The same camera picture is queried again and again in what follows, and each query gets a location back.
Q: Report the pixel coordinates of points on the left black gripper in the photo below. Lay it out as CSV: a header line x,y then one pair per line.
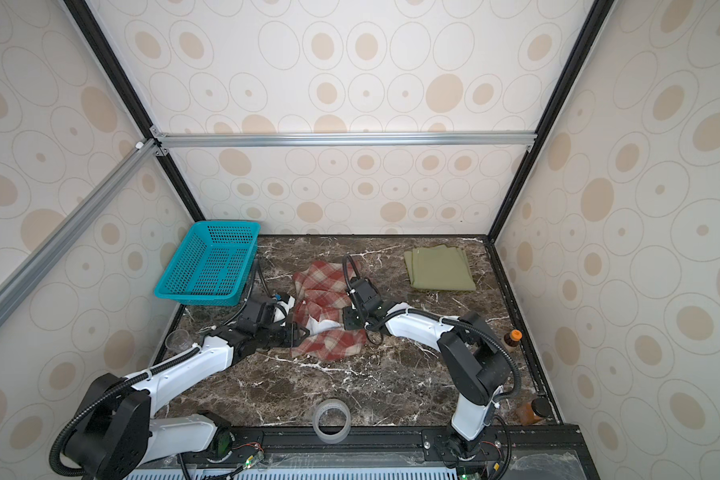
x,y
293,334

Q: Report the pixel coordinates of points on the brown bottle orange cap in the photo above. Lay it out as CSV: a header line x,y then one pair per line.
x,y
512,339

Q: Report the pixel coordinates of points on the red plaid skirt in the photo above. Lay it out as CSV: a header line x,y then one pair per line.
x,y
320,293

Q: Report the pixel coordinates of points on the clear tape roll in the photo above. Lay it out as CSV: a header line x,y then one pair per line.
x,y
331,421

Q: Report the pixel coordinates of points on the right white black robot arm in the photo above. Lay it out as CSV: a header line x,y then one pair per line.
x,y
481,369

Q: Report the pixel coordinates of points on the horizontal aluminium rail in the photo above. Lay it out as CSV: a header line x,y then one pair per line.
x,y
354,139

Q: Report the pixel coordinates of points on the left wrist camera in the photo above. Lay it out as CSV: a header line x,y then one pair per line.
x,y
261,312

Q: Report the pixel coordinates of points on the teal plastic basket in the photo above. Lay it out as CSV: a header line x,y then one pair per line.
x,y
212,264

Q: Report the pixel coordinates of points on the olive green skirt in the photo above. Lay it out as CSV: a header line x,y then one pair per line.
x,y
440,268

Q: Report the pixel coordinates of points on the brown jar black lid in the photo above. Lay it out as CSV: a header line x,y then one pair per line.
x,y
537,410

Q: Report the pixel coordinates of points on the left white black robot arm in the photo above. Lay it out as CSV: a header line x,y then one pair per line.
x,y
115,430

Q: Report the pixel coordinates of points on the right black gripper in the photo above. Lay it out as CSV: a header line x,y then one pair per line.
x,y
347,319

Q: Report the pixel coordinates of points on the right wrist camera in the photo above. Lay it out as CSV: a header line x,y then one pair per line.
x,y
364,295

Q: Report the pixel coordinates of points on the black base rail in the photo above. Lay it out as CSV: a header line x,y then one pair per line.
x,y
515,452

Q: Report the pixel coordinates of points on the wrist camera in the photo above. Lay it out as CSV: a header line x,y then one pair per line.
x,y
261,312
364,295

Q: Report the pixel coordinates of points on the left slanted aluminium rail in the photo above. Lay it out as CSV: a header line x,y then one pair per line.
x,y
27,276

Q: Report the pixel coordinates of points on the clear plastic cup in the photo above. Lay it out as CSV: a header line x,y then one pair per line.
x,y
178,341

